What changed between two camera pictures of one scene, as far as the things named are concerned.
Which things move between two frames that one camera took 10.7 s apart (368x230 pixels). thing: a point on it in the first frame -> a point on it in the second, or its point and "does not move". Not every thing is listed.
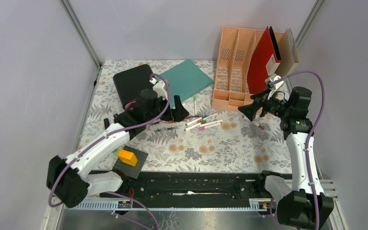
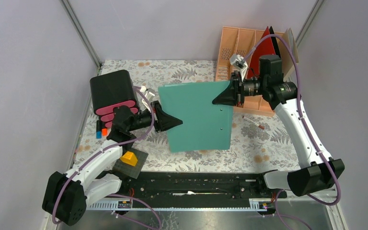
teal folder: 186,80 -> 206,126
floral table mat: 209,141 does not move
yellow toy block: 129,158 does not move
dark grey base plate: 126,169 does not move
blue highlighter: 106,122 -> 98,133
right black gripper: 250,110 -> 232,95
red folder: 265,62 does not move
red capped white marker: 259,126 does not move
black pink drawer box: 129,84 -> 111,90
